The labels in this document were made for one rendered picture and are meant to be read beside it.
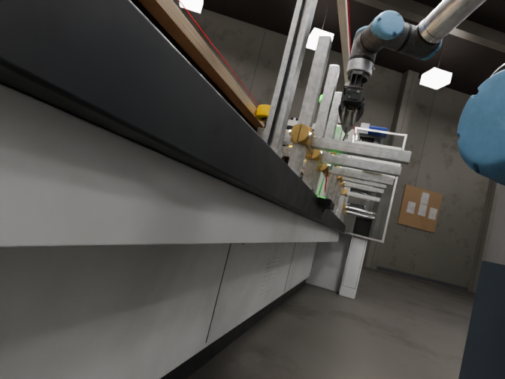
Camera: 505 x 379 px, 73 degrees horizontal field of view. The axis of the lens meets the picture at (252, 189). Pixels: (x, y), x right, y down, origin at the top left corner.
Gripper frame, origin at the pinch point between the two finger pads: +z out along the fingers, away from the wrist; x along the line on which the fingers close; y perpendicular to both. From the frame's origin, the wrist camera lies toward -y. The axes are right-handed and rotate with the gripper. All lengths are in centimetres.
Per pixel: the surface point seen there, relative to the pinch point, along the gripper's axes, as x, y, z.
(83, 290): -28, 78, 57
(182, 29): -25, 75, 9
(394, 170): 18.7, 4.7, 12.5
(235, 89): -25, 47, 8
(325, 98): -8.4, 8.9, -7.4
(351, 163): 4.7, 4.7, 12.8
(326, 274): -13, -259, 82
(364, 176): 9.1, -20.3, 11.9
